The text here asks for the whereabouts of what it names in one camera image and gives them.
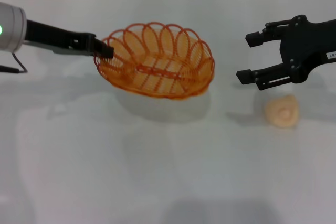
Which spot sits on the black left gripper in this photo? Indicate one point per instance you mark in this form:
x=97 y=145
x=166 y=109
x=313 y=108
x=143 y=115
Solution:
x=52 y=36

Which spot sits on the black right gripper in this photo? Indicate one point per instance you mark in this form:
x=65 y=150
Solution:
x=307 y=48

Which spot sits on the beige steamed bun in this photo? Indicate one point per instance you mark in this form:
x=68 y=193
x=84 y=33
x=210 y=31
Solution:
x=282 y=113

